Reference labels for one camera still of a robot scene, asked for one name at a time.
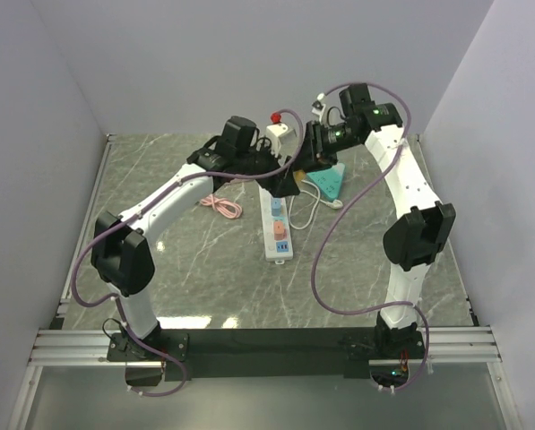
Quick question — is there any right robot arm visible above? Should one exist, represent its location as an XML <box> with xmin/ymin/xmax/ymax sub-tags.
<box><xmin>293</xmin><ymin>82</ymin><xmax>456</xmax><ymax>357</ymax></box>

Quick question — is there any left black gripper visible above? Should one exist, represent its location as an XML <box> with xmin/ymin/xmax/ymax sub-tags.
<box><xmin>236</xmin><ymin>136</ymin><xmax>299</xmax><ymax>198</ymax></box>

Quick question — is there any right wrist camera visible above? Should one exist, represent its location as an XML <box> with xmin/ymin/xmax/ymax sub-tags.
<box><xmin>311</xmin><ymin>92</ymin><xmax>328</xmax><ymax>125</ymax></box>

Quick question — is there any orange charger plug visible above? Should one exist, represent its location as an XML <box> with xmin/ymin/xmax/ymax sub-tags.
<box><xmin>293</xmin><ymin>170</ymin><xmax>306</xmax><ymax>185</ymax></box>

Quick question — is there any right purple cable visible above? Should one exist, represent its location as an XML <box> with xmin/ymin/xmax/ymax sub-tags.
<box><xmin>310</xmin><ymin>82</ymin><xmax>431</xmax><ymax>393</ymax></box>

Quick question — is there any black base bar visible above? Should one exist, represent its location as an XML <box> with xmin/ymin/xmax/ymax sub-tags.
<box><xmin>107</xmin><ymin>327</ymin><xmax>427</xmax><ymax>381</ymax></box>

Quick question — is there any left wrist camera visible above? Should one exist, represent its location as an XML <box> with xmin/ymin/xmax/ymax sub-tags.
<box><xmin>265</xmin><ymin>112</ymin><xmax>298</xmax><ymax>154</ymax></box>

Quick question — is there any white multicolour power strip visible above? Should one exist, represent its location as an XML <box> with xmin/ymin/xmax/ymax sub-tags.
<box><xmin>258</xmin><ymin>187</ymin><xmax>294</xmax><ymax>265</ymax></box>

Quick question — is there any teal triangular socket adapter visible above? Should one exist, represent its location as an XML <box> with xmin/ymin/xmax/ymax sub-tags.
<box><xmin>306</xmin><ymin>162</ymin><xmax>346</xmax><ymax>202</ymax></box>

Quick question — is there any blue charger plug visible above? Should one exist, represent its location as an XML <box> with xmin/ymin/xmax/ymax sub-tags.
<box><xmin>271</xmin><ymin>198</ymin><xmax>282</xmax><ymax>217</ymax></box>

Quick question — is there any pink charger plug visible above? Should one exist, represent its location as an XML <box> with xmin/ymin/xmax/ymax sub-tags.
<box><xmin>273</xmin><ymin>220</ymin><xmax>289</xmax><ymax>245</ymax></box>

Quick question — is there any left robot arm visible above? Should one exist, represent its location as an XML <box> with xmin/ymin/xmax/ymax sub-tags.
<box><xmin>90</xmin><ymin>116</ymin><xmax>304</xmax><ymax>360</ymax></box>

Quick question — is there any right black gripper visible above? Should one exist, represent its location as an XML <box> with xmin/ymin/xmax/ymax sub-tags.
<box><xmin>293</xmin><ymin>120</ymin><xmax>360</xmax><ymax>176</ymax></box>

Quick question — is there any pink coiled cable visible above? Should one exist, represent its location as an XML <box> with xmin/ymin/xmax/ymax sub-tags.
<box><xmin>198</xmin><ymin>193</ymin><xmax>244</xmax><ymax>221</ymax></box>

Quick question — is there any white power strip cable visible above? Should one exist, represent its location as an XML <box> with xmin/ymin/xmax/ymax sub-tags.
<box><xmin>287</xmin><ymin>181</ymin><xmax>343</xmax><ymax>232</ymax></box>

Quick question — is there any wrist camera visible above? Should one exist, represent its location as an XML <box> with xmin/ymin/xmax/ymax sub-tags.
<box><xmin>311</xmin><ymin>92</ymin><xmax>328</xmax><ymax>125</ymax></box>
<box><xmin>265</xmin><ymin>112</ymin><xmax>298</xmax><ymax>154</ymax></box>

